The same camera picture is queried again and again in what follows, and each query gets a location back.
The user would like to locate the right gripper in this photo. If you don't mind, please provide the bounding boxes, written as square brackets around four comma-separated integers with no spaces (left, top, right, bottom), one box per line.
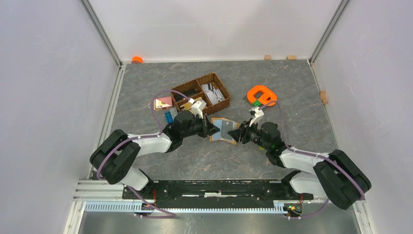
[227,117,270,151]

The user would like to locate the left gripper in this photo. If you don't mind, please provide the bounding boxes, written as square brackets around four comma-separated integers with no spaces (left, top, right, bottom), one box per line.
[181,113,220,138]

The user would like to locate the yellow leather card holder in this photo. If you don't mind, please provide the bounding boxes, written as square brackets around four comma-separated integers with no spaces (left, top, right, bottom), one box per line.
[209,117,240,145]

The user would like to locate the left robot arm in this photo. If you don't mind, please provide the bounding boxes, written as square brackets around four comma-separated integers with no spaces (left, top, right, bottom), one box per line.
[90,111,220,199]

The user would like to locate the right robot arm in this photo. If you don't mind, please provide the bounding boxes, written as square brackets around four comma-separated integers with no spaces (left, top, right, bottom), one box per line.
[228,122,372,210]

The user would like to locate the gold VIP cards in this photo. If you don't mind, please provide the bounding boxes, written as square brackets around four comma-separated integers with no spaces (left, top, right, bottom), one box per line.
[179,97,203,112]

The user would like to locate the silver cards pile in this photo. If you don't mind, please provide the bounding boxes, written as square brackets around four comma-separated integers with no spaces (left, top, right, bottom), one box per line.
[201,82,225,105]

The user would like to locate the black cards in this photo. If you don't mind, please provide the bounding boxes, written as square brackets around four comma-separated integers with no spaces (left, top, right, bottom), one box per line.
[173,88,199,102]

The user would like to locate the pink card box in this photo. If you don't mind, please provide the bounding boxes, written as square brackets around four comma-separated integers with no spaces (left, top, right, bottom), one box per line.
[153,96,173,111]

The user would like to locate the green toy brick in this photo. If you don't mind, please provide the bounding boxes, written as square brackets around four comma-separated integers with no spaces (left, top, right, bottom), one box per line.
[253,100,262,107]

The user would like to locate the brown woven basket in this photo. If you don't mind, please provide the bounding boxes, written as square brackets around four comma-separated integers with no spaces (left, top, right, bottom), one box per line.
[171,73,230,115]

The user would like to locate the blue toy brick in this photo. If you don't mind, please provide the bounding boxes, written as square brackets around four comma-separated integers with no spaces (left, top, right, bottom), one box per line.
[164,107,178,124]

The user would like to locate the orange tape roll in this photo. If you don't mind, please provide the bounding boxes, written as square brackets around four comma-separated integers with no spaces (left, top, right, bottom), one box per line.
[131,56,143,64]

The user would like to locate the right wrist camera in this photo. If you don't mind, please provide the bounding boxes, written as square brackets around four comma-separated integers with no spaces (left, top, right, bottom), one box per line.
[249,106,264,127]

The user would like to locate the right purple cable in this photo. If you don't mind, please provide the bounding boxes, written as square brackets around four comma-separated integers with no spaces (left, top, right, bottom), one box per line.
[260,100,365,219]

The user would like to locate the orange plastic ring toy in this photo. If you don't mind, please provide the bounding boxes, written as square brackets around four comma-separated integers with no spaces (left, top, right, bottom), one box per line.
[246,85,278,106]

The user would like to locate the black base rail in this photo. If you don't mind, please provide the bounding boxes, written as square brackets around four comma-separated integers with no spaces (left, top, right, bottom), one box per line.
[139,179,314,209]

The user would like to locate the wooden clip on wall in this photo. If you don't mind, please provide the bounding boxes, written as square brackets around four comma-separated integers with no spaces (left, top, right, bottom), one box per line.
[319,90,329,105]

